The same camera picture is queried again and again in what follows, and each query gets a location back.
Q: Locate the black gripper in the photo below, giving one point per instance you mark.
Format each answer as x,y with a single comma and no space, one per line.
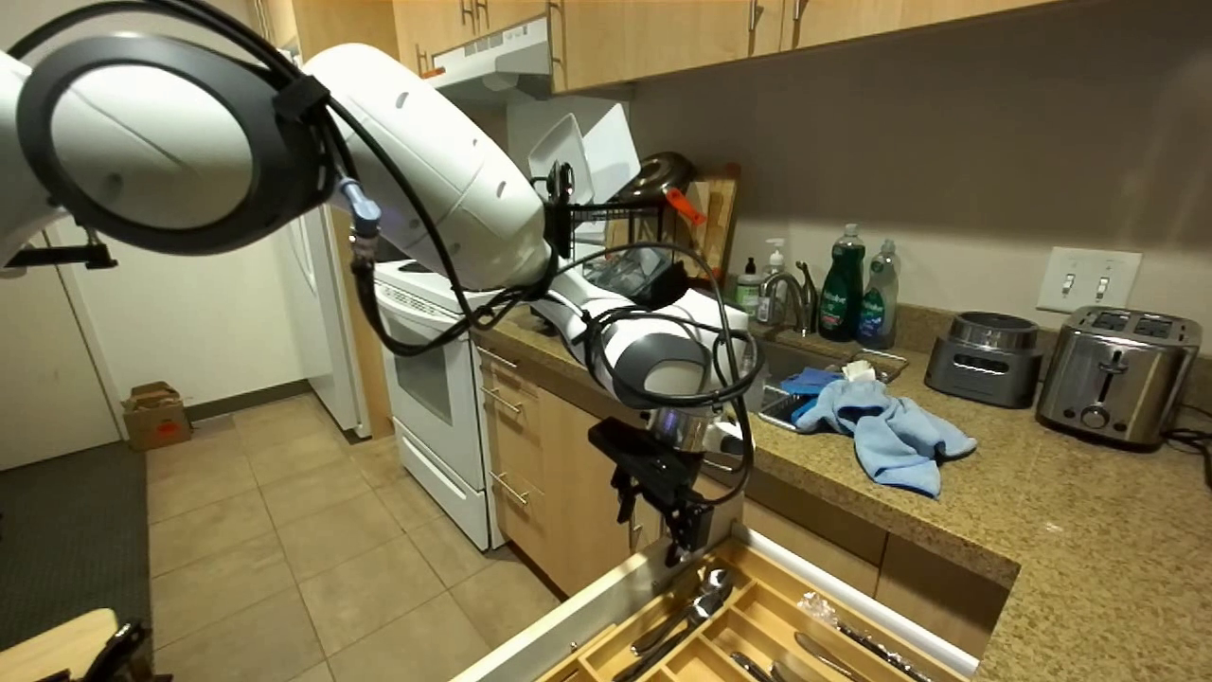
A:
652,473

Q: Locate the white electric stove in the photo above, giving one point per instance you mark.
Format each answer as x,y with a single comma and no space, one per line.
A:
437,398

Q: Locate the white refrigerator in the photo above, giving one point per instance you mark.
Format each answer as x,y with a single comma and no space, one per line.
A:
319,325

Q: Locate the wooden cutting board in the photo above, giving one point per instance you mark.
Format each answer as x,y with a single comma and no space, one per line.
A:
705,225

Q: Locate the wall outlet plate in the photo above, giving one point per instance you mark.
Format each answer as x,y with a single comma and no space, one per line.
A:
1088,278

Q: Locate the blue soap bottle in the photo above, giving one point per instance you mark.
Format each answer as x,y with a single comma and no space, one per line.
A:
879,300

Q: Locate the camera on tripod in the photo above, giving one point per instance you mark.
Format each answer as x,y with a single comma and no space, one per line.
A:
89,256

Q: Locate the wooden drawer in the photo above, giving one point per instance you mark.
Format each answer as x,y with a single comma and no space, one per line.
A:
634,578

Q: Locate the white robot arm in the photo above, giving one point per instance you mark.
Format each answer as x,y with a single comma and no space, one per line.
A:
180,132

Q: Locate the large silver spoon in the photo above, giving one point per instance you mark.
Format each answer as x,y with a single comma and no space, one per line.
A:
652,646

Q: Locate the silver toaster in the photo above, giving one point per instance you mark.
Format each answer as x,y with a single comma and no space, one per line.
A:
1119,374

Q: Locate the blue cloth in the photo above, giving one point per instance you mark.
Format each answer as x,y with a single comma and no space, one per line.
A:
894,440

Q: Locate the black dish drying rack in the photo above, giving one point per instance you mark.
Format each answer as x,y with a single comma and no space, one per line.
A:
634,258

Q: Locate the stainless steel sink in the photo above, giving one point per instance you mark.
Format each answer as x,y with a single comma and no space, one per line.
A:
797,370

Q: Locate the wooden upper cabinets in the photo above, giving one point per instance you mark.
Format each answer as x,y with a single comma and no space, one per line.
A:
600,42

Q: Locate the green dish soap bottle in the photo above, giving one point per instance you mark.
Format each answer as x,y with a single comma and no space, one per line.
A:
843,285

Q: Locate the wooden cutlery tray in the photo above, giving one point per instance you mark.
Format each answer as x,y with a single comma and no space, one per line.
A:
783,622

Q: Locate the black small appliance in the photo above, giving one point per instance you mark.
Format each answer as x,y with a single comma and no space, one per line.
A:
985,358

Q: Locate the cardboard box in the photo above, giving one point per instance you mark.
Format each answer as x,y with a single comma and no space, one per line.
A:
158,420

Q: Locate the white range hood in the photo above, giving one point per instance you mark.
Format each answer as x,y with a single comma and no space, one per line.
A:
498,66

